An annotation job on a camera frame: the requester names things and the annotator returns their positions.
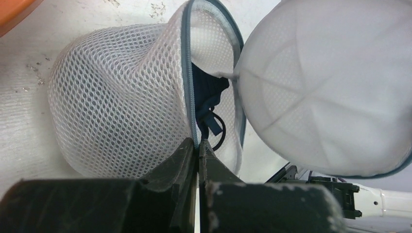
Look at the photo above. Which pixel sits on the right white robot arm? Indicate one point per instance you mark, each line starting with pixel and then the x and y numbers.
pixel 356 200

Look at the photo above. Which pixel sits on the navy blue bra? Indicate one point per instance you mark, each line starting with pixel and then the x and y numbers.
pixel 207 95

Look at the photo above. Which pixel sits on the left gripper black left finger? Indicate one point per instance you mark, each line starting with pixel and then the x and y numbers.
pixel 162 201

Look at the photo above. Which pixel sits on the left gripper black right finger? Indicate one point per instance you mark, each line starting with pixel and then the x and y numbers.
pixel 228 205

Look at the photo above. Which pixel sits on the orange plastic tub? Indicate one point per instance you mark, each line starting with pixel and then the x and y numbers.
pixel 12 12

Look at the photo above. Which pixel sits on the white mesh laundry bag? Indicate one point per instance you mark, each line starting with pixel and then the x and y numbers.
pixel 325 84

